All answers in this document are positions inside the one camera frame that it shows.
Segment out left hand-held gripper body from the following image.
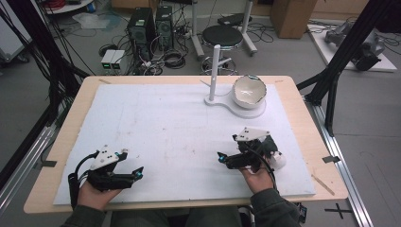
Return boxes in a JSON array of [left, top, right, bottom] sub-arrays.
[[86, 145, 135, 192]]

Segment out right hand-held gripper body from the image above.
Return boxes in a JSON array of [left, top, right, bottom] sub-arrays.
[[225, 127, 280, 174]]

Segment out person's left hand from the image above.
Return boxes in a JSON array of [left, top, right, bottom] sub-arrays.
[[77, 181, 122, 212]]

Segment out person's right hand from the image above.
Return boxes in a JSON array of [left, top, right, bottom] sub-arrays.
[[237, 165, 275, 195]]

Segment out white foam mat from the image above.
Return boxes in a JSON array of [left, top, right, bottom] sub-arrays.
[[53, 82, 317, 206]]

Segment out person's left leg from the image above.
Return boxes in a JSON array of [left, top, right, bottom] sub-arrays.
[[110, 210, 171, 227]]

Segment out person's leg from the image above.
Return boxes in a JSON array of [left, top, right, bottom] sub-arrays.
[[185, 206, 244, 227], [110, 210, 171, 227]]

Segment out white eggshell-shaped bowl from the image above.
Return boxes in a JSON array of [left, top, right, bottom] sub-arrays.
[[231, 74, 268, 111]]

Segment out person's right leg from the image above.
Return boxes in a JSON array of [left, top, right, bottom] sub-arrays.
[[185, 206, 244, 227]]

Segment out white cup stand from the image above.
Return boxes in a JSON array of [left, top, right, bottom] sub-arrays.
[[200, 44, 268, 120]]

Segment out thin wooden strip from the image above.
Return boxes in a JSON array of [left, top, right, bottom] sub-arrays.
[[311, 173, 336, 197]]

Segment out small white power box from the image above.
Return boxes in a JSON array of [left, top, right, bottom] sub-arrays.
[[100, 49, 117, 70], [110, 49, 126, 70]]

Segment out black round stool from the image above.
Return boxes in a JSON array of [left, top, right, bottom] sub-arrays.
[[200, 25, 244, 76]]

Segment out black tape cross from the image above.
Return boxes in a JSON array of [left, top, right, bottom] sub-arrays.
[[324, 202, 353, 220]]

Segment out black flat device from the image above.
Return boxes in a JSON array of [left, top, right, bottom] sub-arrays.
[[217, 12, 253, 27]]

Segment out large black computer tower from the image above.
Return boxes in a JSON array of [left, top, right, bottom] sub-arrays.
[[127, 7, 156, 61]]

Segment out white floor board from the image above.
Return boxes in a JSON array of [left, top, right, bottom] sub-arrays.
[[306, 24, 398, 73]]

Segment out slim black computer tower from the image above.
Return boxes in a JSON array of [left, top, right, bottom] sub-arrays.
[[154, 5, 175, 51]]

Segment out brown cardboard box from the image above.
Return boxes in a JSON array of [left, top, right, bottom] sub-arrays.
[[270, 0, 318, 40]]

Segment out clear plastic sheet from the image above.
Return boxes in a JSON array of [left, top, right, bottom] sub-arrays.
[[72, 12, 122, 31]]

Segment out round white table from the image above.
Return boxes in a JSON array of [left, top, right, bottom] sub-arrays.
[[41, 0, 96, 15]]

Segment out grey machine parts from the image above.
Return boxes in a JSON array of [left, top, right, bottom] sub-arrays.
[[324, 22, 386, 72]]

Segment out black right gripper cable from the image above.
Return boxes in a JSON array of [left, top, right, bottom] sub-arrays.
[[245, 143, 278, 192]]

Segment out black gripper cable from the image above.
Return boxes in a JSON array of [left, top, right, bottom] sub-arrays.
[[245, 143, 278, 192], [67, 150, 100, 211]]

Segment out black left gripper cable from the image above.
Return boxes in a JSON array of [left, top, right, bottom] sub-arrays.
[[67, 150, 100, 211]]

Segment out short aluminium rail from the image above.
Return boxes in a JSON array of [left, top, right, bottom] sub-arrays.
[[0, 126, 56, 216]]

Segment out long aluminium rail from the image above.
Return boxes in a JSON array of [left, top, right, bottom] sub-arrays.
[[304, 96, 375, 227]]

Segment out black cable coil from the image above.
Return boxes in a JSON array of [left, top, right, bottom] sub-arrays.
[[164, 50, 187, 70]]

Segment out black metal frame with cables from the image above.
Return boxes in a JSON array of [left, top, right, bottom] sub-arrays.
[[0, 0, 91, 190]]

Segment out black metal frame with brace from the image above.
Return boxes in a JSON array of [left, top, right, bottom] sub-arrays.
[[296, 0, 395, 138]]

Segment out red cable coil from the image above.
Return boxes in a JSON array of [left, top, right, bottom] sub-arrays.
[[42, 0, 65, 9]]

